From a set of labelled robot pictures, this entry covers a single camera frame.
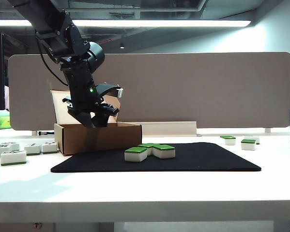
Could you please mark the two bamboo mahjong tile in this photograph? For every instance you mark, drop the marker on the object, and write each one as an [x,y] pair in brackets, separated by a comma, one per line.
[33,149]

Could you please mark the white divider foot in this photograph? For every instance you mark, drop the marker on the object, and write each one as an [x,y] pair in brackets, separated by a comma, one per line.
[34,133]
[268,130]

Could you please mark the green white package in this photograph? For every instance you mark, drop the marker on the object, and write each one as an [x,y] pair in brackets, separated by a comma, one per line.
[2,123]

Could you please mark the long ceiling light strip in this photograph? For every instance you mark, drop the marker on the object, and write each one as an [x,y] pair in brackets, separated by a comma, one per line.
[159,23]

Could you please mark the one bamboo bird mahjong tile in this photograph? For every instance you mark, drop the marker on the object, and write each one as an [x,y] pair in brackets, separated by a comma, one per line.
[13,157]

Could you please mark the brown paper box with lid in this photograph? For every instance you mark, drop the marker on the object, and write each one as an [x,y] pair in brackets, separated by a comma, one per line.
[98,140]

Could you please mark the three bamboo mahjong tile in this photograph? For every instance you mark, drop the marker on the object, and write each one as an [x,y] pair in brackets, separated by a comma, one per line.
[50,147]

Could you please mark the black mouse mat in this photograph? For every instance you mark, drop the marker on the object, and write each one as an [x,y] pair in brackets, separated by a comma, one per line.
[195,157]

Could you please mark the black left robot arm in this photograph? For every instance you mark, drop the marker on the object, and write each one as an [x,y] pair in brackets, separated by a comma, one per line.
[55,26]

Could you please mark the black marker pen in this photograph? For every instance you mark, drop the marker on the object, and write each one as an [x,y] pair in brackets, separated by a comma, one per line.
[46,133]

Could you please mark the white green mahjong tile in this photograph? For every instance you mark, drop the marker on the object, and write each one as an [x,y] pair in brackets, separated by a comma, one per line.
[257,140]

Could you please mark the small ceiling spot lamp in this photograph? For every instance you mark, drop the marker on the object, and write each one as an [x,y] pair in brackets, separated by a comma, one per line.
[121,46]

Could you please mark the six bamboo mahjong tile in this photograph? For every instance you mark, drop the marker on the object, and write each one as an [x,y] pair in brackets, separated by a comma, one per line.
[13,146]

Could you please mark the metal table frame bolt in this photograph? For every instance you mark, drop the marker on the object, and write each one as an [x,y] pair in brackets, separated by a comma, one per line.
[37,225]

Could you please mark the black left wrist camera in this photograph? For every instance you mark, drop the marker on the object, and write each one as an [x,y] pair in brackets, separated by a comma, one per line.
[106,87]

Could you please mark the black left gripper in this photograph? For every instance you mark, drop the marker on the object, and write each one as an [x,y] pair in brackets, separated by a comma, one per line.
[79,91]

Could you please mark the brown felt desk divider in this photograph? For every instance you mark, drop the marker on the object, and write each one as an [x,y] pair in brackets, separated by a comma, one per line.
[183,91]

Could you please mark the green-backed mahjong tile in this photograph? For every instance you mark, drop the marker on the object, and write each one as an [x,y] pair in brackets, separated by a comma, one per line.
[248,144]
[228,140]
[136,154]
[147,145]
[164,152]

